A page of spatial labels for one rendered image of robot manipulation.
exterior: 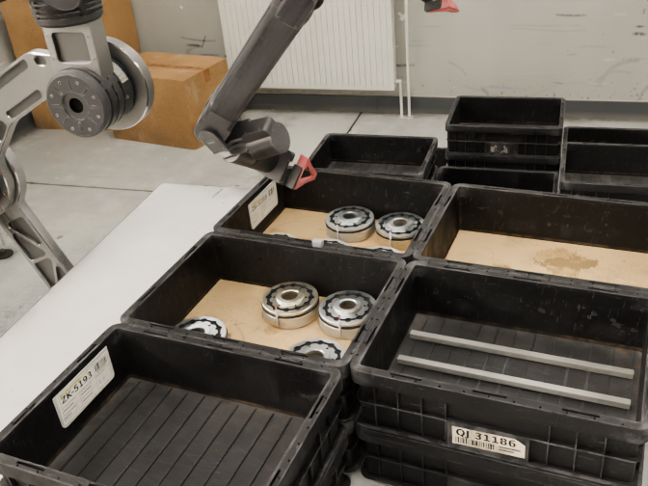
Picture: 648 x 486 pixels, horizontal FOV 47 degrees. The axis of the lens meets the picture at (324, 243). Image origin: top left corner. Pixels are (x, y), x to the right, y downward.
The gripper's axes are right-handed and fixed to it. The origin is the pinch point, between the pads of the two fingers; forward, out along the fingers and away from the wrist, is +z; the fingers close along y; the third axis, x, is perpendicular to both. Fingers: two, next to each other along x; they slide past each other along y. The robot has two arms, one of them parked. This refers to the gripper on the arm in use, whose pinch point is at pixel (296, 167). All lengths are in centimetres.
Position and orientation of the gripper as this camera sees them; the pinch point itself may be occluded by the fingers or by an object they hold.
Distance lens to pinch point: 154.2
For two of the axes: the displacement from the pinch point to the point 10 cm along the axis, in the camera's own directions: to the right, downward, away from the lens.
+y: -7.1, -4.2, 5.7
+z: 5.8, 1.1, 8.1
